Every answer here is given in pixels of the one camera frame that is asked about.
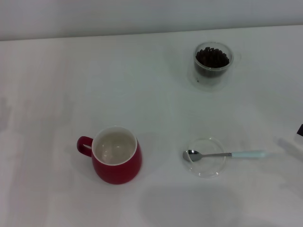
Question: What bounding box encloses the double-wall glass cup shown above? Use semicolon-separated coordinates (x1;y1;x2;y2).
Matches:
188;41;242;90

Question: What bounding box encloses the red ceramic mug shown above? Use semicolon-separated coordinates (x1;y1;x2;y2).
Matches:
76;125;143;185

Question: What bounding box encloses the glass cup of coffee beans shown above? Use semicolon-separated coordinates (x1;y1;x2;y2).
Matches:
195;46;230;78

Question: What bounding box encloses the round clear glass dish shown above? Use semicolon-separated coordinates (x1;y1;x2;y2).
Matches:
183;135;227;178

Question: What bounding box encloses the blue-handled metal spoon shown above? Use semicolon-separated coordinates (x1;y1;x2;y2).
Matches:
182;148;267;163

